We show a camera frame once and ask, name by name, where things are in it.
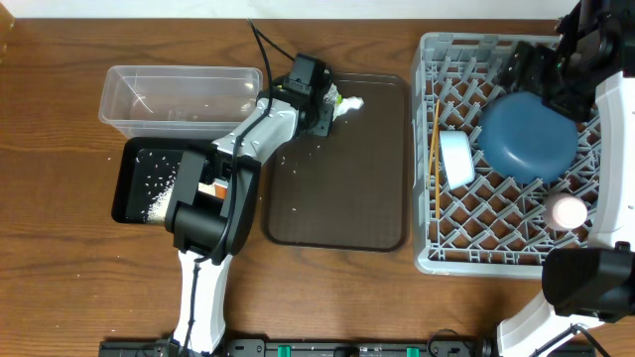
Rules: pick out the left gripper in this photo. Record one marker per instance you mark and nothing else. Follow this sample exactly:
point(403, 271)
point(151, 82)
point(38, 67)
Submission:
point(323, 122)

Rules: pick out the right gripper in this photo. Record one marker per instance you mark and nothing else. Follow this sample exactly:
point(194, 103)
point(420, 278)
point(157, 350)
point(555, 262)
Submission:
point(538, 59)

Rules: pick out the aluminium foil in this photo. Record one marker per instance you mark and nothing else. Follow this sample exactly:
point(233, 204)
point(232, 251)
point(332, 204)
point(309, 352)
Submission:
point(330, 96)

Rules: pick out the white paper napkin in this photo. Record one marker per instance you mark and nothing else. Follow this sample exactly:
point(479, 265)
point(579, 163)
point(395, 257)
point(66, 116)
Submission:
point(348, 104)

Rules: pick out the large blue plate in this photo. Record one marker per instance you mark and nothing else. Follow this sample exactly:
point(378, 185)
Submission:
point(525, 140)

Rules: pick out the wooden chopstick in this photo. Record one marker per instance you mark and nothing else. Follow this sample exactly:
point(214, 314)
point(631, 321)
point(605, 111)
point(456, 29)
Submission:
point(433, 143)
point(437, 172)

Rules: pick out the light blue rice bowl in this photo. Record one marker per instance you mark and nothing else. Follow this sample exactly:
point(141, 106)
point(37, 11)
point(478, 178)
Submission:
point(457, 159)

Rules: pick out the white pink cup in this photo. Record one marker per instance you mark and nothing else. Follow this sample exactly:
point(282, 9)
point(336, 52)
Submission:
point(564, 211)

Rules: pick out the pile of white rice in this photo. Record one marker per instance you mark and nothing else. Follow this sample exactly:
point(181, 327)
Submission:
point(153, 180)

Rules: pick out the orange carrot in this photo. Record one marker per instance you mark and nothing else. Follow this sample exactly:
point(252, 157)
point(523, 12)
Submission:
point(219, 190)

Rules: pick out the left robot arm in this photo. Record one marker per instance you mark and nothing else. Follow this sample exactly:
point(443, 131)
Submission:
point(212, 201)

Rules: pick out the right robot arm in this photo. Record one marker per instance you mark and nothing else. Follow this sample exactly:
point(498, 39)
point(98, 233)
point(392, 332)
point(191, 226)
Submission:
point(591, 70)

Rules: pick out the grey dishwasher rack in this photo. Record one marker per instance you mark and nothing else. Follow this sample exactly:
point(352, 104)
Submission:
point(493, 226)

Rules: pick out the brown serving tray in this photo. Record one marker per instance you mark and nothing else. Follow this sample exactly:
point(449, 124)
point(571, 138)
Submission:
point(348, 190)

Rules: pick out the clear plastic bin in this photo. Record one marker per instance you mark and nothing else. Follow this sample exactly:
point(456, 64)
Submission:
point(178, 101)

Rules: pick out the black plastic tray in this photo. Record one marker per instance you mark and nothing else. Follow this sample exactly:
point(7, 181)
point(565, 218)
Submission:
point(131, 150)

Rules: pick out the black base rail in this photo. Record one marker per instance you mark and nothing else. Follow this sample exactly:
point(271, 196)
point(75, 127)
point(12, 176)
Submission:
point(262, 348)

